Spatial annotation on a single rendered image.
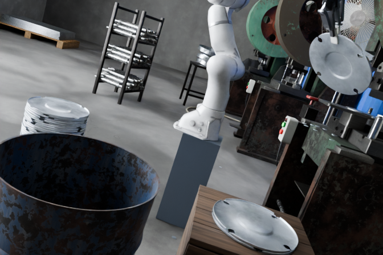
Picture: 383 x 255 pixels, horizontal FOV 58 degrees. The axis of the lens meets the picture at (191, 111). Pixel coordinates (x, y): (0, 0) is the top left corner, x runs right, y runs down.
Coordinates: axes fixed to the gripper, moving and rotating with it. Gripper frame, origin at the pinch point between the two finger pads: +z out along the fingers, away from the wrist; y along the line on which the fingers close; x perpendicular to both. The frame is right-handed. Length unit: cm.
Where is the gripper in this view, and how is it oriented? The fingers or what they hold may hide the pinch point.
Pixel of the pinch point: (335, 34)
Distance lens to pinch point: 147.4
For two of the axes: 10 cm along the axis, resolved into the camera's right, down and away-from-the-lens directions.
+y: 7.7, -5.7, 2.9
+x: -5.5, -3.5, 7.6
